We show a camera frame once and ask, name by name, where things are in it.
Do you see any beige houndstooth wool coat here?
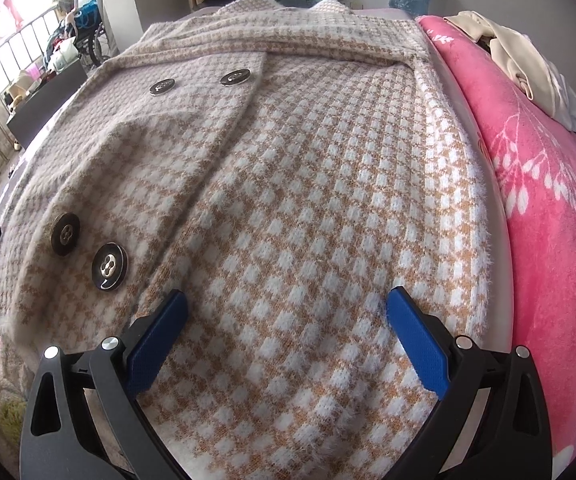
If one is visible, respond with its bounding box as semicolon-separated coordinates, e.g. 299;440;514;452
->
0;0;490;479

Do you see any dark grey cabinet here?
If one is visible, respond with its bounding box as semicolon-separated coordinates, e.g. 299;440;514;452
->
7;61;87;148

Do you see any pink floral blanket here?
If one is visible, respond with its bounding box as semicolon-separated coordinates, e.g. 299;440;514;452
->
418;15;576;477

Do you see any wheelchair with blue bag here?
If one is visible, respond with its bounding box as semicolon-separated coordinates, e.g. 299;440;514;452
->
43;0;108;68

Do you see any beige cream garment pile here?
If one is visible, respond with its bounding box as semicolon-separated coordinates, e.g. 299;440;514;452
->
445;11;576;133

